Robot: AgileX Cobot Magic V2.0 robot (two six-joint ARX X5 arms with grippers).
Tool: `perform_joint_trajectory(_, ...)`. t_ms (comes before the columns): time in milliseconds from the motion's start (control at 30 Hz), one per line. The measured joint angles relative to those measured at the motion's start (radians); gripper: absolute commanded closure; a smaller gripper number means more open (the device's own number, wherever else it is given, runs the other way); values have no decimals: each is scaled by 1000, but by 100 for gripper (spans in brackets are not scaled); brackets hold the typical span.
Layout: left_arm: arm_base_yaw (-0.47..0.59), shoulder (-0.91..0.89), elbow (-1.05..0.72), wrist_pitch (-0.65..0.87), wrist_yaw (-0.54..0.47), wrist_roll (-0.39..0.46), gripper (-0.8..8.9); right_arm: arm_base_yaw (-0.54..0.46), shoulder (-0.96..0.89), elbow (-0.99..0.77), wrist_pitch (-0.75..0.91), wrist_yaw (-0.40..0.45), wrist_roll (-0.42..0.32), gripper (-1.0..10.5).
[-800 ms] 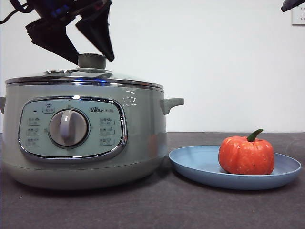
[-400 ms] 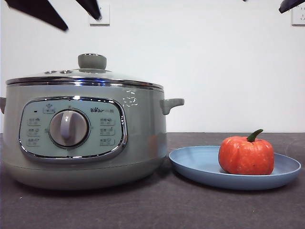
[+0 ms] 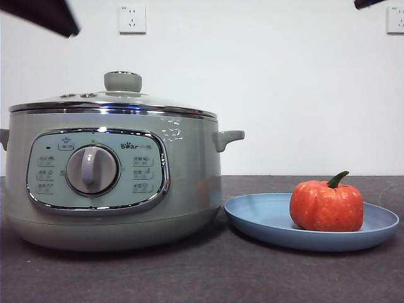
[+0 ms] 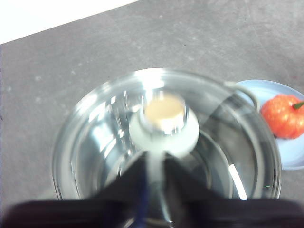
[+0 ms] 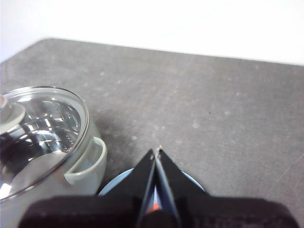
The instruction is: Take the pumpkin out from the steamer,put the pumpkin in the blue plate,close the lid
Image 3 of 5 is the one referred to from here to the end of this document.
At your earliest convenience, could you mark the glass lid with green knob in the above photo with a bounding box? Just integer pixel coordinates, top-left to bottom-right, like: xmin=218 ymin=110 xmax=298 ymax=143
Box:
xmin=8 ymin=71 xmax=218 ymax=120

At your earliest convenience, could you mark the white wall socket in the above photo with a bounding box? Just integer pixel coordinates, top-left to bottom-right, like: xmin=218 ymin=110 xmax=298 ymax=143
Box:
xmin=119 ymin=5 xmax=147 ymax=35
xmin=386 ymin=5 xmax=404 ymax=35

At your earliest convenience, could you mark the blue plate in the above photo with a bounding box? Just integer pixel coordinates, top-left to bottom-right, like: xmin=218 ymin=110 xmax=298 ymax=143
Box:
xmin=223 ymin=193 xmax=400 ymax=253

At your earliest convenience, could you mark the small orange pumpkin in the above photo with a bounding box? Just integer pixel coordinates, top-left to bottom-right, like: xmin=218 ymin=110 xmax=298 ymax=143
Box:
xmin=289 ymin=170 xmax=364 ymax=232

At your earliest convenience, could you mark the pale green electric steamer pot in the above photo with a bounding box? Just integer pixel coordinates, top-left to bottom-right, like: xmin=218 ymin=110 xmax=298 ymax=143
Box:
xmin=0 ymin=110 xmax=246 ymax=253

